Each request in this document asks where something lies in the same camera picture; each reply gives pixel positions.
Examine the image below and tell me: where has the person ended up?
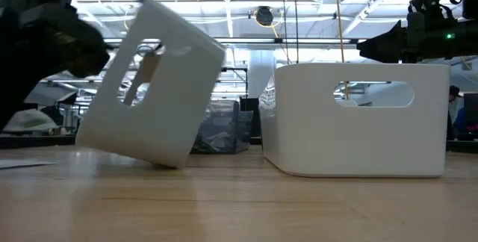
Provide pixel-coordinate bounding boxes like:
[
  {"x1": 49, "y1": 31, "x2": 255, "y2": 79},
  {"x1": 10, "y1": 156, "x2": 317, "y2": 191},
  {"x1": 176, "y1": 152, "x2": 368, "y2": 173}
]
[{"x1": 447, "y1": 84, "x2": 468, "y2": 141}]

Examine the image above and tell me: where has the white building column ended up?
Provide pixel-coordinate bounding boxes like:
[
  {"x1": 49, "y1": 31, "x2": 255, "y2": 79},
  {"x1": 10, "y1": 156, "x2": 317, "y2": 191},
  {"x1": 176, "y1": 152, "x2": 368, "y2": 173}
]
[{"x1": 247, "y1": 49, "x2": 277, "y2": 99}]

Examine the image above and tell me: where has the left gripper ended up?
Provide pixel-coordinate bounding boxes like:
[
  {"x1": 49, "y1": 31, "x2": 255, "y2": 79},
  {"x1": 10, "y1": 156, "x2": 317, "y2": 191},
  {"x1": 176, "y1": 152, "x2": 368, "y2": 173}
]
[{"x1": 0, "y1": 8, "x2": 111, "y2": 131}]

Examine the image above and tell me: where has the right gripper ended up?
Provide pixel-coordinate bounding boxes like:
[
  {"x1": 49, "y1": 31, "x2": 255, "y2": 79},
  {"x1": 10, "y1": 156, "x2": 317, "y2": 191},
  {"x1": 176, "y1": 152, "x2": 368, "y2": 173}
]
[{"x1": 356, "y1": 10, "x2": 478, "y2": 63}]

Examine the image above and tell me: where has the grey plastic bin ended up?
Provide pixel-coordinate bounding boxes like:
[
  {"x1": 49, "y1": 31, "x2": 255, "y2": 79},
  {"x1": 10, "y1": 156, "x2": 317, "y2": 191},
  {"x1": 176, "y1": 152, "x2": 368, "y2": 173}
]
[{"x1": 75, "y1": 0, "x2": 227, "y2": 170}]

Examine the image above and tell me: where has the white plastic bin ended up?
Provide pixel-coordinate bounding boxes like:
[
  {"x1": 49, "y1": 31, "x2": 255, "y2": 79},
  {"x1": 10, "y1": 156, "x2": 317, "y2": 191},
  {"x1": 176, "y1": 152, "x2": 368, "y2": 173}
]
[{"x1": 260, "y1": 62, "x2": 452, "y2": 179}]

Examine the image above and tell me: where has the black monitor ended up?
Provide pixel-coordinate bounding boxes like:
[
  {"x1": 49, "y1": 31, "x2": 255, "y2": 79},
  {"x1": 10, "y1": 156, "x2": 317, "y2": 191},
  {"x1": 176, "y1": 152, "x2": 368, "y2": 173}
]
[{"x1": 462, "y1": 92, "x2": 478, "y2": 123}]

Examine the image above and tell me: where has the yellow power cable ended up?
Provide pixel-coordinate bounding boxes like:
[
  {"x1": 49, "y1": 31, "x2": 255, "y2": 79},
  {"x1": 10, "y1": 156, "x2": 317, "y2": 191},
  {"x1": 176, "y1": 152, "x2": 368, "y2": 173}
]
[{"x1": 333, "y1": 0, "x2": 350, "y2": 100}]

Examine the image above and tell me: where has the ceiling cord reel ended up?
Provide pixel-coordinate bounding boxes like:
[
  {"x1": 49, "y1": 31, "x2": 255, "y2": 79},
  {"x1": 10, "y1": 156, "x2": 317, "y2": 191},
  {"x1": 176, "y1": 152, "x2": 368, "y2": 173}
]
[{"x1": 253, "y1": 5, "x2": 276, "y2": 27}]

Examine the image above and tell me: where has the ceiling strut rail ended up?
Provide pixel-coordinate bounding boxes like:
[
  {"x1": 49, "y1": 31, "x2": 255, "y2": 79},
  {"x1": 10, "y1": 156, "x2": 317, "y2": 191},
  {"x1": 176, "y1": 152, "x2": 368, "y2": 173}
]
[{"x1": 104, "y1": 37, "x2": 360, "y2": 45}]

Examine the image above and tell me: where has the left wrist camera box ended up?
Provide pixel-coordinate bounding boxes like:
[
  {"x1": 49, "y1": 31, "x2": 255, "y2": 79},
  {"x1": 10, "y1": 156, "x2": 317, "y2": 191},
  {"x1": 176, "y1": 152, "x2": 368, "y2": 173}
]
[{"x1": 16, "y1": 2, "x2": 94, "y2": 47}]

